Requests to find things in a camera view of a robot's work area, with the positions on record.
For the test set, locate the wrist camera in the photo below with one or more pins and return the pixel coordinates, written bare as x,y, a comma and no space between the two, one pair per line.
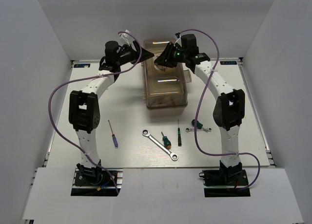
124,38
177,43

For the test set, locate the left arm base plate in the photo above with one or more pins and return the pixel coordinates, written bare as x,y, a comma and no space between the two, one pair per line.
100,186

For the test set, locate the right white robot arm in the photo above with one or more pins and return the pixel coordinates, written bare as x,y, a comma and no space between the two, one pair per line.
229,108

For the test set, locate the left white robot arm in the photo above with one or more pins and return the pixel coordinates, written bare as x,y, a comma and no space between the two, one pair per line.
84,112

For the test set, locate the thin black green screwdriver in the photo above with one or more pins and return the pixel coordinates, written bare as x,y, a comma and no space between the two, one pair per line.
179,136

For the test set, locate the stubby green orange screwdriver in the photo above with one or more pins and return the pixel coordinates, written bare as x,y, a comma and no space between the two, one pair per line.
166,141

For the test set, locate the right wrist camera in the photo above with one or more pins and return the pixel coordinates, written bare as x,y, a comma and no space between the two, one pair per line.
177,43

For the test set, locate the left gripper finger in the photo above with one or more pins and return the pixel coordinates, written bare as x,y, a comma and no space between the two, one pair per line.
136,45
145,55

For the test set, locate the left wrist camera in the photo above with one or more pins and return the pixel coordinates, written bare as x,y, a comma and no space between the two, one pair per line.
124,38

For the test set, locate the beige cantilever toolbox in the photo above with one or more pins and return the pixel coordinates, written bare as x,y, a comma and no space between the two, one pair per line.
165,89

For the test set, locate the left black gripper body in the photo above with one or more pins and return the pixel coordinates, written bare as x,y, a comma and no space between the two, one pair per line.
127,55

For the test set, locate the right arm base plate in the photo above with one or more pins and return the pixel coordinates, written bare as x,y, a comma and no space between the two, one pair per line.
217,185

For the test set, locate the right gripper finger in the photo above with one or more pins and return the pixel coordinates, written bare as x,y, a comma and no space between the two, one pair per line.
163,60
169,50

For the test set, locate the red blue screwdriver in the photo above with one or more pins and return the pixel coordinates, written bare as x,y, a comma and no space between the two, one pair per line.
113,136

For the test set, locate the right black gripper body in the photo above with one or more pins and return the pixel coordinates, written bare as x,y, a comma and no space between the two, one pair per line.
179,56

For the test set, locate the large ratchet wrench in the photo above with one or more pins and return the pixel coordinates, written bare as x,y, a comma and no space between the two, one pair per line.
172,155

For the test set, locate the small combination wrench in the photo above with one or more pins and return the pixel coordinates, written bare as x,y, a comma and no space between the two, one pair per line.
205,130

